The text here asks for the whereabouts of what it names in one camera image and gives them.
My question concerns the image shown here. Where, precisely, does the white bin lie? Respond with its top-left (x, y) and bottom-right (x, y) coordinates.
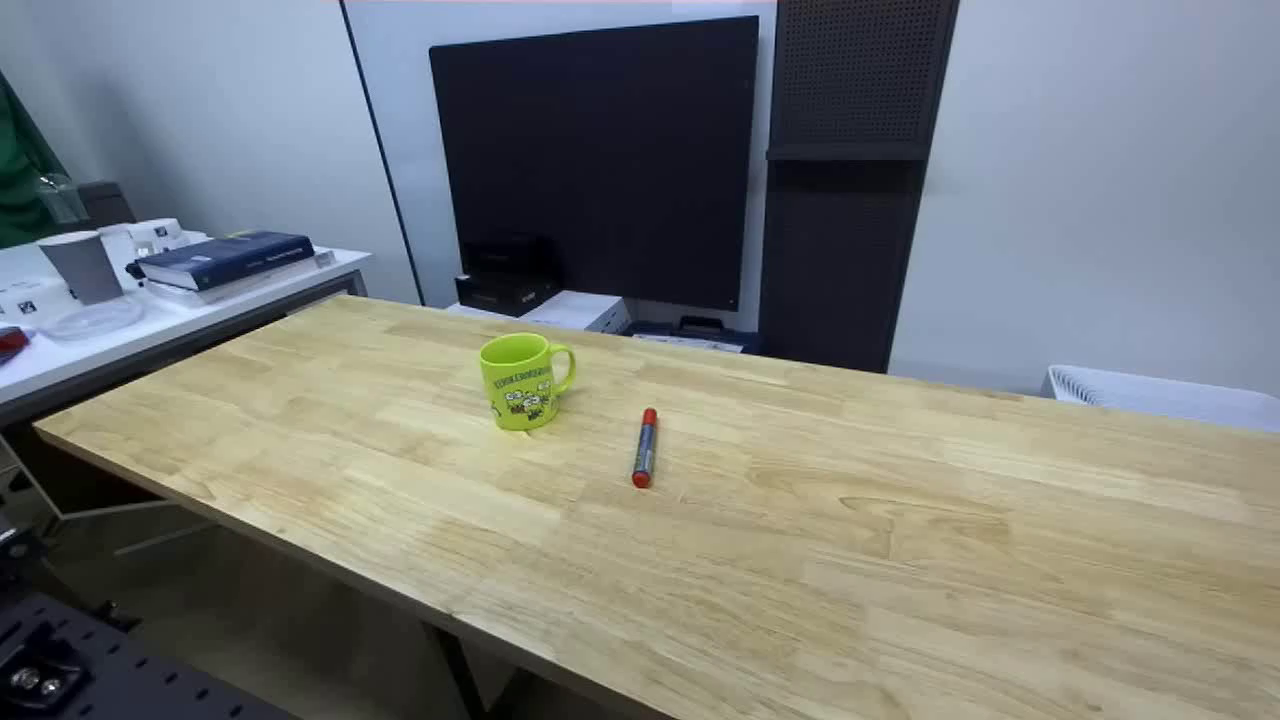
top-left (1043, 362), bottom-right (1280, 441)

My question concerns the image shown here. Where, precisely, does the white flat box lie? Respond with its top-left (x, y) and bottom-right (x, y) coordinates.
top-left (519, 290), bottom-right (633, 338)

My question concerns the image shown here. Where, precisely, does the green mug with print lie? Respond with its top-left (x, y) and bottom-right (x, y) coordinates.
top-left (475, 334), bottom-right (582, 435)

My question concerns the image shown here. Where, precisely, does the dark brown cabinet panel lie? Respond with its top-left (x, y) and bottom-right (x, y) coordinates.
top-left (756, 0), bottom-right (966, 376)

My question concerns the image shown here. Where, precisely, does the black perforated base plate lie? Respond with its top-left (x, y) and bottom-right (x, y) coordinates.
top-left (0, 589), bottom-right (296, 720)

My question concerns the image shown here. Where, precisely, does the marker with red cap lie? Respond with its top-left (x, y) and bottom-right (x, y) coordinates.
top-left (630, 404), bottom-right (663, 493)

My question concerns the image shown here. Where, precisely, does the dark tray with white label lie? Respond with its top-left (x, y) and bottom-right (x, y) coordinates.
top-left (623, 312), bottom-right (754, 358)

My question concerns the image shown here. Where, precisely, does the grey card stand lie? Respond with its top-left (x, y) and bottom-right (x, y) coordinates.
top-left (38, 232), bottom-right (127, 308)

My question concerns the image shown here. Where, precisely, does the dark blue book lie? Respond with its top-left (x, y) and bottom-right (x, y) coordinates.
top-left (124, 228), bottom-right (322, 295)

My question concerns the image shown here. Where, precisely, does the black box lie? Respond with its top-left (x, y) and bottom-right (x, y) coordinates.
top-left (454, 237), bottom-right (566, 319)

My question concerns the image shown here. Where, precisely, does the clear plastic dish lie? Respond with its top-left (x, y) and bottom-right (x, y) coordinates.
top-left (46, 293), bottom-right (154, 345)

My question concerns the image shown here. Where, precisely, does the white side table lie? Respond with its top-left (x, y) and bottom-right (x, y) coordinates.
top-left (0, 215), bottom-right (372, 433)

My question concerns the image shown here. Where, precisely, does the green object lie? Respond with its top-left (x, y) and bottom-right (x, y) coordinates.
top-left (0, 72), bottom-right (73, 251)

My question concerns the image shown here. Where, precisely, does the large black screen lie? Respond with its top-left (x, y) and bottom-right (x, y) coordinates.
top-left (430, 12), bottom-right (764, 318)

